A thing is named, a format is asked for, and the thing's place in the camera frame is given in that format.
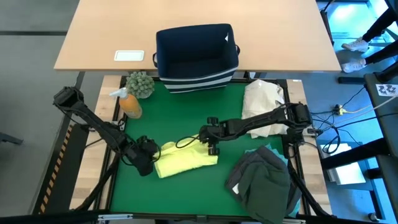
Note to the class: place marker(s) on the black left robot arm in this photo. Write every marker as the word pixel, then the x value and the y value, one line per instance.
pixel 93 124

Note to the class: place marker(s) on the orange spray bottle white trigger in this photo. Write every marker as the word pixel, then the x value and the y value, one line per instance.
pixel 130 105

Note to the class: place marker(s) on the black furniture foot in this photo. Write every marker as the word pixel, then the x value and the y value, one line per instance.
pixel 11 138

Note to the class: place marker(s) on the cream folded garment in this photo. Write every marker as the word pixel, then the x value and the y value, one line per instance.
pixel 259 99

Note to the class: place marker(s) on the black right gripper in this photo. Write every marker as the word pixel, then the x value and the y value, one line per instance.
pixel 219 130

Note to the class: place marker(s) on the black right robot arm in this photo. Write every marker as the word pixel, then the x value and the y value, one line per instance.
pixel 273 119

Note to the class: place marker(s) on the dark grey side table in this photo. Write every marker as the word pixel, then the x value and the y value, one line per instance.
pixel 390 124

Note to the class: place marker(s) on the teal shorts with white lining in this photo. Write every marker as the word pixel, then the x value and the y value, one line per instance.
pixel 273 149

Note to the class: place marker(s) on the dark green garment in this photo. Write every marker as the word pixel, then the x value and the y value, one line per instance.
pixel 264 186

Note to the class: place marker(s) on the black slanted bar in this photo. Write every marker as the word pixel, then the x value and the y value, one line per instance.
pixel 387 74

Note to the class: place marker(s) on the white sheet with black marks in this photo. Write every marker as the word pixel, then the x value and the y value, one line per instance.
pixel 387 89

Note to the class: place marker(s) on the white floor box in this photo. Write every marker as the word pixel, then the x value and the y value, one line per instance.
pixel 345 171

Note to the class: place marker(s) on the light wooden desk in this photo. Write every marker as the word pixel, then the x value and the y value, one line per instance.
pixel 217 18

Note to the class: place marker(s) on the green succulent in grey pot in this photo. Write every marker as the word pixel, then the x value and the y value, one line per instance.
pixel 140 84

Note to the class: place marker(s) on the person's foot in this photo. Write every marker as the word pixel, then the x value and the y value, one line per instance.
pixel 354 66
pixel 356 45

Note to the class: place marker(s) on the black aluminium table frame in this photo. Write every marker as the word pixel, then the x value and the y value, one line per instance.
pixel 186 216

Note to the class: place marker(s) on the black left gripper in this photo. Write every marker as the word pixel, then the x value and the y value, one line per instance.
pixel 141 155

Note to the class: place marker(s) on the white card on table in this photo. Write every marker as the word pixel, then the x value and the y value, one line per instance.
pixel 129 55

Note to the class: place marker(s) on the black panel with hazard stripes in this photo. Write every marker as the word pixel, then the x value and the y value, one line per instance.
pixel 71 174

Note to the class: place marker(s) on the yellow garment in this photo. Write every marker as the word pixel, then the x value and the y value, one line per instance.
pixel 186 158

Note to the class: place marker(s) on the navy white striped laundry basket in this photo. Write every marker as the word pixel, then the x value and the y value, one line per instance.
pixel 196 49

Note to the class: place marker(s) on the black garment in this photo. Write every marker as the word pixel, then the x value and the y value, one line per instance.
pixel 264 155

